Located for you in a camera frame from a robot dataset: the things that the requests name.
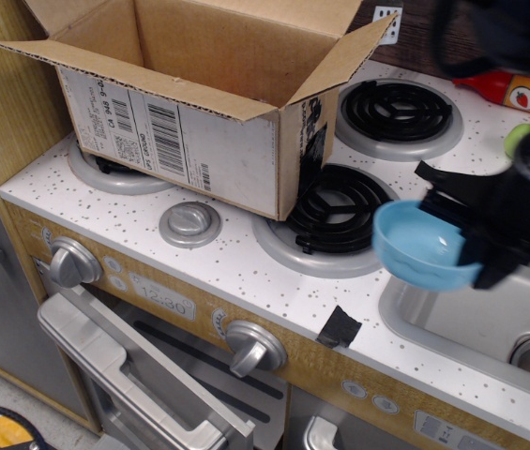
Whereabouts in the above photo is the back left stove burner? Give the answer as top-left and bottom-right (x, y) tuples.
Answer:
(68, 138), (174, 196)

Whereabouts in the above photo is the back right black stove burner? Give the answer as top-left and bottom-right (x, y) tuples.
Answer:
(336, 79), (464, 162)

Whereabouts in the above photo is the silver oven knob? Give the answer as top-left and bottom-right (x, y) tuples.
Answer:
(225, 320), (288, 378)
(50, 236), (103, 289)

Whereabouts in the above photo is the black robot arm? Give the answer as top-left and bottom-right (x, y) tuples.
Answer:
(416, 1), (530, 290)

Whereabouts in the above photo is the silver oven door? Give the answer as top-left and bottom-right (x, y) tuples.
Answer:
(36, 283), (289, 450)

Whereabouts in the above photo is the silver dishwasher handle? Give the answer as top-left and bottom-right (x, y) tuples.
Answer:
(300, 415), (340, 450)

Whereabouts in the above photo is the light blue plastic bowl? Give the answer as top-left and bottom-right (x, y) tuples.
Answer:
(371, 201), (482, 292)

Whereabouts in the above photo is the oven clock display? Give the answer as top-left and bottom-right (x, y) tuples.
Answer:
(129, 273), (196, 322)

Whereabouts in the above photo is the grey toy refrigerator door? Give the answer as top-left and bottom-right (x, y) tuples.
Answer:
(0, 218), (89, 422)

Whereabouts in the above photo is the black cable on floor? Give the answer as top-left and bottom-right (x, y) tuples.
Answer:
(0, 404), (45, 450)

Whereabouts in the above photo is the front right black stove burner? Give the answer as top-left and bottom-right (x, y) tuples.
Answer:
(252, 164), (398, 279)

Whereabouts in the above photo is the black stove burner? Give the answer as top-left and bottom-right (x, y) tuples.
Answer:
(336, 79), (464, 162)
(252, 164), (398, 279)

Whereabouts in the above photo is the right silver oven knob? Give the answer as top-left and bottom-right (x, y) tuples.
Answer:
(225, 320), (288, 378)

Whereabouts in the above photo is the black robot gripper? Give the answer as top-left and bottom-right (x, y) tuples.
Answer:
(416, 134), (530, 289)

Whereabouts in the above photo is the red toy ketchup bottle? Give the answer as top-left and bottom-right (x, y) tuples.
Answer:
(452, 71), (530, 113)

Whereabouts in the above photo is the black tape piece front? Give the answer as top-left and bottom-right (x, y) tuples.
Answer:
(316, 306), (362, 349)

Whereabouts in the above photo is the grey round stovetop knob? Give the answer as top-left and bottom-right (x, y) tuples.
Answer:
(159, 202), (221, 248)

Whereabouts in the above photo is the grey toy sink basin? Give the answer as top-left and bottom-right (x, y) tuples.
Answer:
(379, 266), (530, 393)

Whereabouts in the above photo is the left silver oven knob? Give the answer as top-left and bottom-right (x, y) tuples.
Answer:
(50, 236), (103, 289)

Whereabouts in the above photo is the white wall outlet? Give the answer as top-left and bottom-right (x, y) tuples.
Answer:
(371, 4), (402, 46)

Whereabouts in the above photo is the open cardboard shipping box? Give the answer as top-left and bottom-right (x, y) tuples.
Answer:
(3, 1), (395, 220)

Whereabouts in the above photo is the orange object on floor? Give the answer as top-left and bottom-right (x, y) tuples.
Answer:
(0, 416), (34, 448)

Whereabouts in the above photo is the green toy pear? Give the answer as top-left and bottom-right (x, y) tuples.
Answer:
(504, 124), (530, 160)

